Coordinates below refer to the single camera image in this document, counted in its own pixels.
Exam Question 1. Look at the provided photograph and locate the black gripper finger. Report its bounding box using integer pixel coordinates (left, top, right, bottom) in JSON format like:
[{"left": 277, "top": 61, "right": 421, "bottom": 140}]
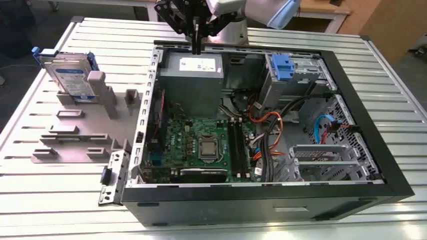
[
  {"left": 197, "top": 9, "right": 235, "bottom": 55},
  {"left": 154, "top": 0, "right": 198, "bottom": 55}
]

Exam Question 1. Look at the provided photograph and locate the hard disk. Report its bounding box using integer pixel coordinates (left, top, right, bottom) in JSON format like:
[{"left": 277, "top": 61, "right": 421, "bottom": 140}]
[{"left": 31, "top": 46, "right": 100, "bottom": 103}]

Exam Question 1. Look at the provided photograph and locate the red yellow power wire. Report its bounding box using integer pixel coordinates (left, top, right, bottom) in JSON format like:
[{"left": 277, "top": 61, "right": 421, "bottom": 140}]
[{"left": 329, "top": 119, "right": 362, "bottom": 135}]

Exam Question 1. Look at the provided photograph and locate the metal disk bay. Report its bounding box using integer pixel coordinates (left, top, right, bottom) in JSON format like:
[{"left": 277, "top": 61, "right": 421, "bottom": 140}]
[{"left": 273, "top": 143, "right": 383, "bottom": 183}]

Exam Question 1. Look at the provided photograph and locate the grey power supply unit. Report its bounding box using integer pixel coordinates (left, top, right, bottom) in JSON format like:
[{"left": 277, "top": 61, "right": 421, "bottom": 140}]
[{"left": 157, "top": 52, "right": 225, "bottom": 120}]

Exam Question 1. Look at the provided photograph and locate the blue drive latch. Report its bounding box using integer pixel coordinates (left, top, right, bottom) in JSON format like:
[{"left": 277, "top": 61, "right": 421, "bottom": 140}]
[{"left": 271, "top": 53, "right": 297, "bottom": 82}]

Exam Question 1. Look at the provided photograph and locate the silver drive cage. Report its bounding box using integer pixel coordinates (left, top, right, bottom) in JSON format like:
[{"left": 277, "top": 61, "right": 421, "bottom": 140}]
[{"left": 259, "top": 52, "right": 338, "bottom": 112}]

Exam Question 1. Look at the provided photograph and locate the green motherboard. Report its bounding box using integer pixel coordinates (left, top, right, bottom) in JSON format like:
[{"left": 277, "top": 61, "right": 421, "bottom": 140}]
[{"left": 139, "top": 117, "right": 265, "bottom": 183}]

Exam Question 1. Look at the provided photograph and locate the silver CPU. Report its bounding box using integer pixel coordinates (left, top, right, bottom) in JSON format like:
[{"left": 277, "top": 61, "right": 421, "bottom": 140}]
[{"left": 201, "top": 141, "right": 221, "bottom": 156}]

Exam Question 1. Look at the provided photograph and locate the black RAM slot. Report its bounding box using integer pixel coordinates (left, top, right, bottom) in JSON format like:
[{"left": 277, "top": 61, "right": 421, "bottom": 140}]
[
  {"left": 235, "top": 117, "right": 253, "bottom": 180},
  {"left": 227, "top": 117, "right": 245, "bottom": 180}
]

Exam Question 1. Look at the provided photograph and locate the grey parts rack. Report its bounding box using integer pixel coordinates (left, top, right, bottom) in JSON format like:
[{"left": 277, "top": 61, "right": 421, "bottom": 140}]
[{"left": 30, "top": 71, "right": 146, "bottom": 165}]

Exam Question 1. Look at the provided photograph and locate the CPU socket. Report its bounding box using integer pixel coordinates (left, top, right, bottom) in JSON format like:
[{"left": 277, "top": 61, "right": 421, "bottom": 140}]
[{"left": 197, "top": 134, "right": 225, "bottom": 165}]

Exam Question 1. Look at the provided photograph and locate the black graphics card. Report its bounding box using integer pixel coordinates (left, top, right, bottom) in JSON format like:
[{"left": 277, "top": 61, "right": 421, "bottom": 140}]
[{"left": 169, "top": 167, "right": 231, "bottom": 184}]

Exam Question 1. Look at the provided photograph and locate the wooden cabinet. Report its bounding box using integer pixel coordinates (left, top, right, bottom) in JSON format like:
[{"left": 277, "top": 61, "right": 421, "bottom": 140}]
[{"left": 337, "top": 0, "right": 427, "bottom": 66}]

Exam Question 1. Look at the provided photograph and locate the blue rear port plug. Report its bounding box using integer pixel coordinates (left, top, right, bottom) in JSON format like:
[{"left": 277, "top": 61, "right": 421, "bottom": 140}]
[{"left": 100, "top": 166, "right": 114, "bottom": 186}]

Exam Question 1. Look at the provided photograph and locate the black open PC case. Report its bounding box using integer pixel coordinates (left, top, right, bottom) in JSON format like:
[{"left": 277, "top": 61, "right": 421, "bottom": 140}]
[{"left": 98, "top": 39, "right": 415, "bottom": 227}]

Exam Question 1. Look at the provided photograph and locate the orange wire bundle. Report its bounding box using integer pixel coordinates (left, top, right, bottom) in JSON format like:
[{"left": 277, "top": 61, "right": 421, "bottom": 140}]
[{"left": 249, "top": 111, "right": 285, "bottom": 161}]

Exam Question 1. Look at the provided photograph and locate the wooden desk white frame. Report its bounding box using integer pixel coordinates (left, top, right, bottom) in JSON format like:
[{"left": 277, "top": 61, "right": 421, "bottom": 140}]
[{"left": 132, "top": 0, "right": 354, "bottom": 35}]

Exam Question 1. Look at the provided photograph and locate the black cable bundle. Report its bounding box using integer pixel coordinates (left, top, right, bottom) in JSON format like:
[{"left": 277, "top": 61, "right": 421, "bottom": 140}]
[{"left": 259, "top": 92, "right": 335, "bottom": 183}]

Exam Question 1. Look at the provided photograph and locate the blue data wire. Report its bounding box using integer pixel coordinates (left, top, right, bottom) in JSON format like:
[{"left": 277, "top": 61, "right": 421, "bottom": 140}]
[{"left": 313, "top": 113, "right": 337, "bottom": 146}]

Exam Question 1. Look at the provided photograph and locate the blue floor cable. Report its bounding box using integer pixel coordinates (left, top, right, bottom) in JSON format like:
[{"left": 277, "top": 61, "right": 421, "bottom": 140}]
[{"left": 0, "top": 63, "right": 42, "bottom": 70}]

